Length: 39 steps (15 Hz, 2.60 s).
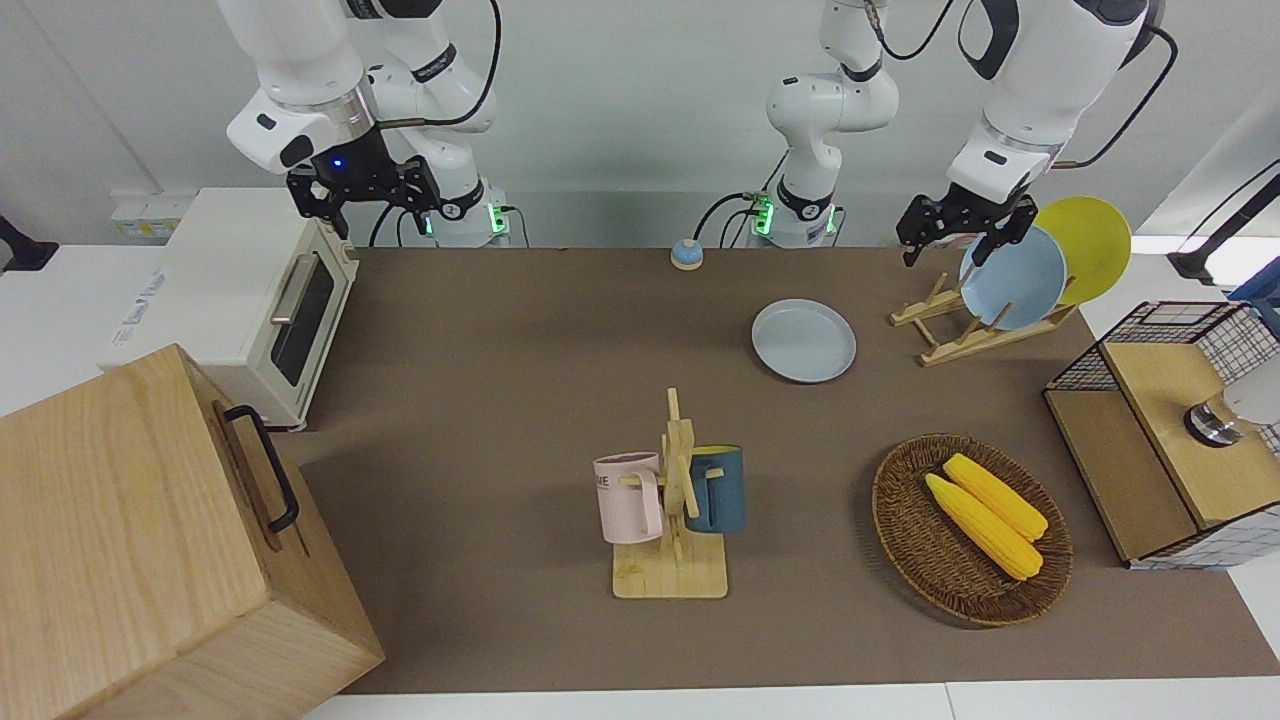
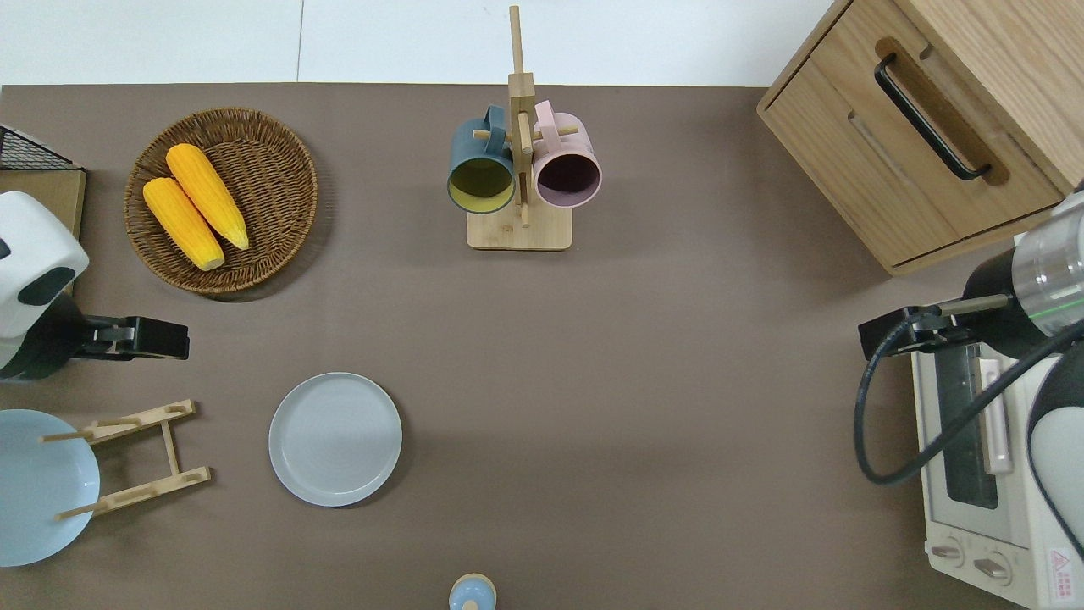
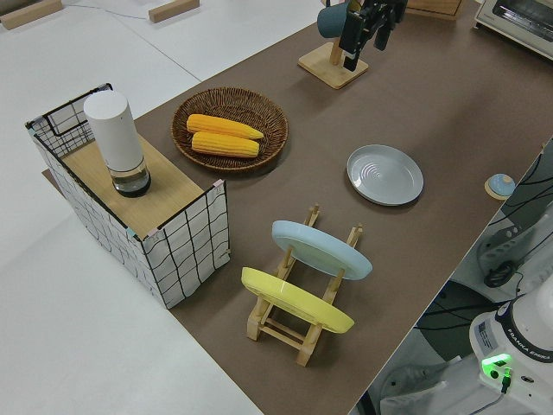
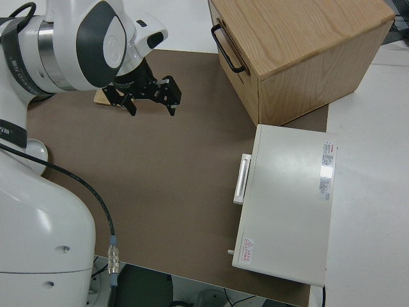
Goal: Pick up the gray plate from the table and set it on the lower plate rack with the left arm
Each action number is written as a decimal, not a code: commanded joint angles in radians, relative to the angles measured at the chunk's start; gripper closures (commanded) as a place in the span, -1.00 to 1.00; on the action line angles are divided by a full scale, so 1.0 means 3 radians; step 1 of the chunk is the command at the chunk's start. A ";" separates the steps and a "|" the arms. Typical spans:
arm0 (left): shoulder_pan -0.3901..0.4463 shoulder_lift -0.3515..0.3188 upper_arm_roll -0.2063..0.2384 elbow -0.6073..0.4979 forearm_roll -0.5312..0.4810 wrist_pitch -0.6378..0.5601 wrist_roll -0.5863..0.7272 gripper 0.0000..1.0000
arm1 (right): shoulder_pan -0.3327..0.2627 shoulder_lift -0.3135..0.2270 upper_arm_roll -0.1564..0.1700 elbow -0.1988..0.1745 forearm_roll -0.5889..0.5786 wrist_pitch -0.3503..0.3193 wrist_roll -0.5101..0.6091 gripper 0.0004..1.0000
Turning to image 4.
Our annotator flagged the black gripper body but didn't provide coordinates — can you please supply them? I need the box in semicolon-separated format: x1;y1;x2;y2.
107;62;182;107

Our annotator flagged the wooden mug tree stand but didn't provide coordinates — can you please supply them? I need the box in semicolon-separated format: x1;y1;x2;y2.
93;88;124;108

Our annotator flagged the brown table mat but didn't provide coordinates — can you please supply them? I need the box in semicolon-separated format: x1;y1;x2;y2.
25;49;330;303

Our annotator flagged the white toaster oven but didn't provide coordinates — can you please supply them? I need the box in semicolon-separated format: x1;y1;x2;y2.
226;123;339;287

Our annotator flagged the wooden drawer cabinet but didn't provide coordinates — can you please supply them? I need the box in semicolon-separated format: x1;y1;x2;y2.
207;0;396;126

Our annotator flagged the black drawer handle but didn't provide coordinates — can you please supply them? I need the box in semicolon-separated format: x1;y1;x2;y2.
210;24;247;74

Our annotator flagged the black cable with metal connector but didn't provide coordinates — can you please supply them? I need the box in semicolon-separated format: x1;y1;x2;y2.
0;142;121;307

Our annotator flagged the white oven door handle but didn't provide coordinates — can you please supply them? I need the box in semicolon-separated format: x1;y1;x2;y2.
233;153;253;205

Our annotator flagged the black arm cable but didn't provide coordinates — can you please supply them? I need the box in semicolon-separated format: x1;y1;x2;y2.
6;1;36;20

